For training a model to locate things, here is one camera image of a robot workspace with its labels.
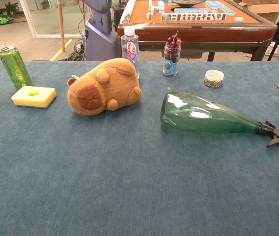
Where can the blue table cloth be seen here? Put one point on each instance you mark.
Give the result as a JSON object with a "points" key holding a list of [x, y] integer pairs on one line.
{"points": [[105, 172]]}

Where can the brown mahjong table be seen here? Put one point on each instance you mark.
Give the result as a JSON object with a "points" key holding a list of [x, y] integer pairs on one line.
{"points": [[203, 34]]}

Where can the potted green plants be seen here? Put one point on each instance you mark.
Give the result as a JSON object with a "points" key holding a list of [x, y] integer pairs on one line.
{"points": [[9, 7]]}

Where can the cardboard box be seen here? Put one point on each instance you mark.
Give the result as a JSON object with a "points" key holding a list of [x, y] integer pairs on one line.
{"points": [[264, 9]]}

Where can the jar with dark contents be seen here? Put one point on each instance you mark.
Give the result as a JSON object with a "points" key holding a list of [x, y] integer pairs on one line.
{"points": [[171, 66]]}

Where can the green drink can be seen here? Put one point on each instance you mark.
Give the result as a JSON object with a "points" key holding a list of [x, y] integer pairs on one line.
{"points": [[14, 66]]}

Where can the yellow sponge with hole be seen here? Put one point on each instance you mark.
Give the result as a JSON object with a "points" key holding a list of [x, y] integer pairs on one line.
{"points": [[45, 97]]}

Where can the brown capybara plush toy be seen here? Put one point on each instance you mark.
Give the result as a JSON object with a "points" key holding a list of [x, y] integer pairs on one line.
{"points": [[110, 88]]}

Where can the row of face-up mahjong tiles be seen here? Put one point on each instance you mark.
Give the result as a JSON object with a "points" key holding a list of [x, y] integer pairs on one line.
{"points": [[193, 17]]}

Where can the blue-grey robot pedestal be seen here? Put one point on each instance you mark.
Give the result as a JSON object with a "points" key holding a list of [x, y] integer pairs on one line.
{"points": [[100, 44]]}

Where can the wooden pole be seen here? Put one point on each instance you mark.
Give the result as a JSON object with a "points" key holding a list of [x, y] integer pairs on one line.
{"points": [[61, 24]]}

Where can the clear plastic water bottle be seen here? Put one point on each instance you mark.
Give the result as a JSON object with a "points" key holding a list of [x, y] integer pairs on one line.
{"points": [[129, 46]]}

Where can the green transparent spray bottle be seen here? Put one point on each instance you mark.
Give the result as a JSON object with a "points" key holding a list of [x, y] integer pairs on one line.
{"points": [[191, 113]]}

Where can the single white mahjong tile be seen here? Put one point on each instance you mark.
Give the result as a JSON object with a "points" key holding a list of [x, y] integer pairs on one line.
{"points": [[238, 19]]}

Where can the metal paper clip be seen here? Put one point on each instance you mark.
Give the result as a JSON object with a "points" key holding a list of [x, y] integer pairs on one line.
{"points": [[169, 89]]}

